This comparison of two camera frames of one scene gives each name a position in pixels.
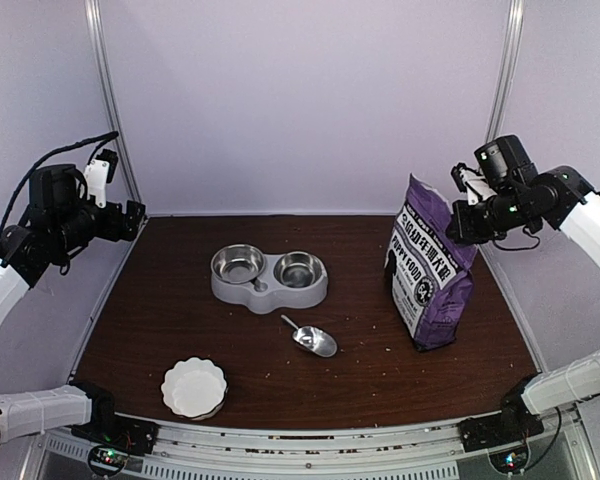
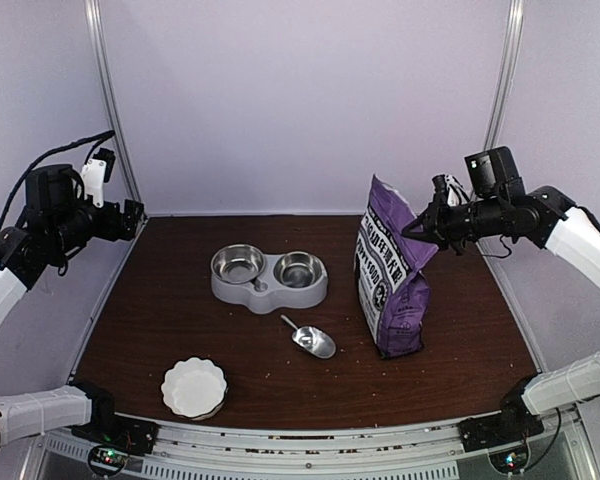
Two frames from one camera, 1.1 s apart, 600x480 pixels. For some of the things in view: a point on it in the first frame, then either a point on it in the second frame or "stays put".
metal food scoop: x=313 y=339 stays put
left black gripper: x=112 y=230 stays put
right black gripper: x=464 y=233 stays put
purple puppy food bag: x=430 y=274 → x=392 y=292
